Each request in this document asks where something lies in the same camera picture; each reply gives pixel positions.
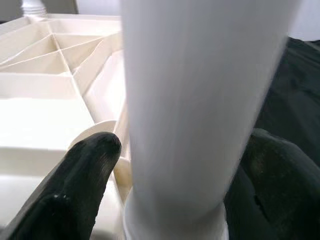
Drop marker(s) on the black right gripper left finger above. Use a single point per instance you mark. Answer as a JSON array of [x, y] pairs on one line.
[[70, 190]]

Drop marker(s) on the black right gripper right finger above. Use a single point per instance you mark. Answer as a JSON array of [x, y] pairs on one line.
[[282, 190]]

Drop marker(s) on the white plastic children table top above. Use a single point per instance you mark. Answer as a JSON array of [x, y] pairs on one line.
[[37, 120]]

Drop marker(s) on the white tapered table leg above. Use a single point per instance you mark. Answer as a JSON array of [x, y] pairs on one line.
[[200, 100], [33, 6]]

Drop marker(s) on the black table cloth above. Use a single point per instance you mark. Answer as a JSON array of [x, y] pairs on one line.
[[295, 87]]

